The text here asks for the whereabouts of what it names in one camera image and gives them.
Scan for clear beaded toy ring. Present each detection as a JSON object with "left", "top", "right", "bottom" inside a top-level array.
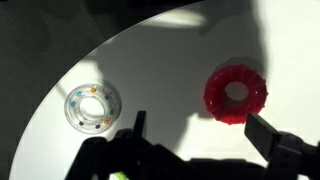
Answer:
[{"left": 63, "top": 83, "right": 123, "bottom": 135}]

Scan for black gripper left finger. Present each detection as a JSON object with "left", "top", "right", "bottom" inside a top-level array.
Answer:
[{"left": 132, "top": 110, "right": 148, "bottom": 138}]

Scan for red toy ring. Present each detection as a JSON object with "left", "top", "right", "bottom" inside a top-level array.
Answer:
[{"left": 203, "top": 64, "right": 269, "bottom": 126}]

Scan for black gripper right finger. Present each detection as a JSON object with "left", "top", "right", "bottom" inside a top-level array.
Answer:
[{"left": 244, "top": 112, "right": 305, "bottom": 168}]

